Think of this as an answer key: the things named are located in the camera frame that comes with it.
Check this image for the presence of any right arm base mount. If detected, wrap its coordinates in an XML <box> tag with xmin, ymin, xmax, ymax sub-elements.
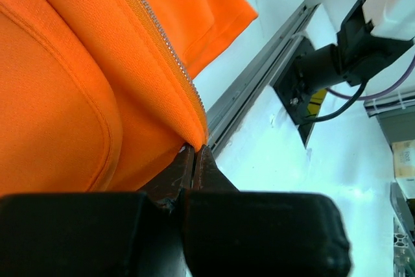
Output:
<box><xmin>272</xmin><ymin>36</ymin><xmax>341</xmax><ymax>144</ymax></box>

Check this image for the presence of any aluminium frame rail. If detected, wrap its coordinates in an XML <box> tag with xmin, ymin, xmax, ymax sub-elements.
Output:
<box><xmin>207</xmin><ymin>3</ymin><xmax>319</xmax><ymax>157</ymax></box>

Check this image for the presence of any cardboard box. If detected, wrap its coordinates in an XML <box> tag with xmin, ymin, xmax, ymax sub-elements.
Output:
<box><xmin>392</xmin><ymin>140</ymin><xmax>414</xmax><ymax>178</ymax></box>

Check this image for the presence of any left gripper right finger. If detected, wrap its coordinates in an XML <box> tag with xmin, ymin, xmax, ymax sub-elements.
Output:
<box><xmin>191</xmin><ymin>145</ymin><xmax>238</xmax><ymax>192</ymax></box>

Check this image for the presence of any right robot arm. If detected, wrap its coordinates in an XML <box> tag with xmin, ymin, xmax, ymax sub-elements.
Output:
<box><xmin>337</xmin><ymin>0</ymin><xmax>414</xmax><ymax>86</ymax></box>

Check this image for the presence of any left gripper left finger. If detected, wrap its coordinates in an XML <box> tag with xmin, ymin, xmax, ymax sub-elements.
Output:
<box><xmin>139</xmin><ymin>145</ymin><xmax>195</xmax><ymax>208</ymax></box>

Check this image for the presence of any orange zip jacket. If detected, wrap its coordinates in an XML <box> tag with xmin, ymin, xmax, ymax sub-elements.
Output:
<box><xmin>1</xmin><ymin>0</ymin><xmax>257</xmax><ymax>195</ymax></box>

